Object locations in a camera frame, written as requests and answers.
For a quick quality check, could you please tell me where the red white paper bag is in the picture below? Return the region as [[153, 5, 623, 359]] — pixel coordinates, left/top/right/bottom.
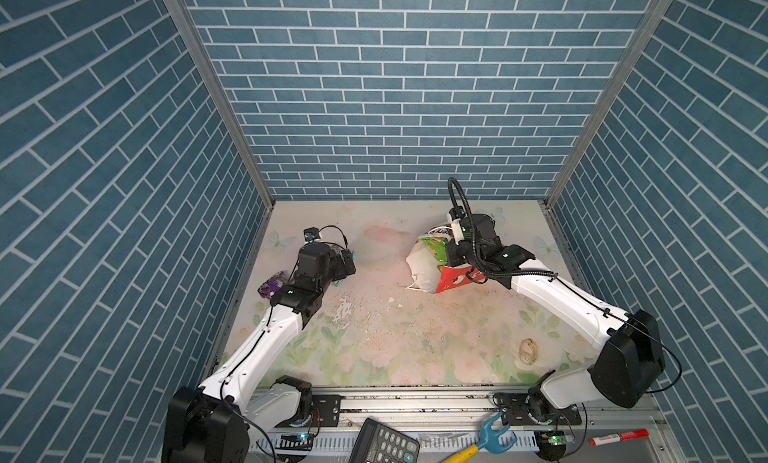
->
[[406, 224, 487, 294]]

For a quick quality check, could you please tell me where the purple snack packet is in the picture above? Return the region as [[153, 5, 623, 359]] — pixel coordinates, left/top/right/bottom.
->
[[258, 271, 288, 300]]

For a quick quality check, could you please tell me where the green snack packet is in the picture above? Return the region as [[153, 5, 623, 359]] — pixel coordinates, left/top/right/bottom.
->
[[419, 234, 449, 265]]

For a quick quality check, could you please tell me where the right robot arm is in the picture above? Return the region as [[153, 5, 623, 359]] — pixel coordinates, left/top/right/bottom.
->
[[446, 207, 665, 424]]

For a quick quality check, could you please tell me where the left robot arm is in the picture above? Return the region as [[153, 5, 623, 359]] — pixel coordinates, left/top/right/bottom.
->
[[161, 237, 356, 462]]

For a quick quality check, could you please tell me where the beige shell sticker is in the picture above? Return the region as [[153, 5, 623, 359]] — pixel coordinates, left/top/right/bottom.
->
[[518, 338, 539, 365]]

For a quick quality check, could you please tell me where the black calculator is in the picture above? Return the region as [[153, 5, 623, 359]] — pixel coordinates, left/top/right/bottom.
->
[[348, 418, 420, 463]]

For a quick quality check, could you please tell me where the blue yellow clamp tool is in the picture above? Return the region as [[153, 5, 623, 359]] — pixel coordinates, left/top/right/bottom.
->
[[444, 412, 518, 463]]

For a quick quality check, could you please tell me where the red marker pen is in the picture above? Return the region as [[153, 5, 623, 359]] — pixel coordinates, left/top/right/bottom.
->
[[589, 429, 649, 447]]

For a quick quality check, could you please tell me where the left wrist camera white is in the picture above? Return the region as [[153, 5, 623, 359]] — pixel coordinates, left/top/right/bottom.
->
[[303, 227, 322, 244]]

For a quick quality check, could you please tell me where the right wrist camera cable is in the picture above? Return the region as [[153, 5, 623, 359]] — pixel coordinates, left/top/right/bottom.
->
[[446, 176, 478, 236]]

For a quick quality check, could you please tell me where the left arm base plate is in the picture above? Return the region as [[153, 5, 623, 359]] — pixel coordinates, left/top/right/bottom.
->
[[277, 394, 342, 428]]

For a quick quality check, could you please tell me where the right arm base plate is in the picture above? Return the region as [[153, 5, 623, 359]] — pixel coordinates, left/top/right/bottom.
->
[[491, 392, 583, 426]]

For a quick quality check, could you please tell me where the aluminium front rail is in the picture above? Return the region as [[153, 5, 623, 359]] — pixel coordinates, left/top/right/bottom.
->
[[249, 385, 666, 449]]

